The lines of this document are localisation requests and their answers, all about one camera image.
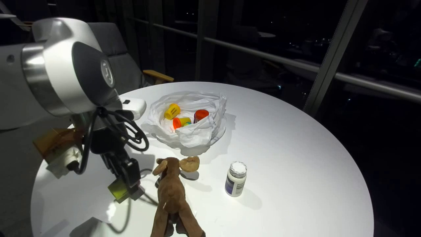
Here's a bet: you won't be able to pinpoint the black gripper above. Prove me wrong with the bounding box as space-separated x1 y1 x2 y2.
90 127 143 195

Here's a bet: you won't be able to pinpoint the play-doh can pink lid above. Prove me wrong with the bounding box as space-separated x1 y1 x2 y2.
107 181 133 204

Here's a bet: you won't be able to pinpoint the brown moose plush toy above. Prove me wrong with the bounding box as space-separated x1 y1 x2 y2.
150 155 208 237

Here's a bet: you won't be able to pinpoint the play-doh can orange lid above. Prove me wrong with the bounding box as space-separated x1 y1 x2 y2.
171 116 187 132

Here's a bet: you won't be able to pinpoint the play-doh can yellow lid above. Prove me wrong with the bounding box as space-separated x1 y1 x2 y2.
164 102 183 121

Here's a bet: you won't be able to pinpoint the white pill bottle blue label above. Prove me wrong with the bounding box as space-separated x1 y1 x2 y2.
224 161 249 199

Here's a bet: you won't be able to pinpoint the white crumpled plastic bag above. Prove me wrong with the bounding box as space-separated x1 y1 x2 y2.
144 91 229 158

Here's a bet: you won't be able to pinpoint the grey chair wooden legs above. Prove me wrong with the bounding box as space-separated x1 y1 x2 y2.
85 21 175 96

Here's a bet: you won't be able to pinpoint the grey window mullion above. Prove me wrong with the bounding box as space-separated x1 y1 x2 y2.
304 0 370 116

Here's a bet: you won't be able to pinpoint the dark window post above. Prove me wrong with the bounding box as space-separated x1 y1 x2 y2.
195 0 221 76

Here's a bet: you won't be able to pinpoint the grey window rail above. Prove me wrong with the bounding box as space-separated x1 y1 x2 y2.
136 17 421 103

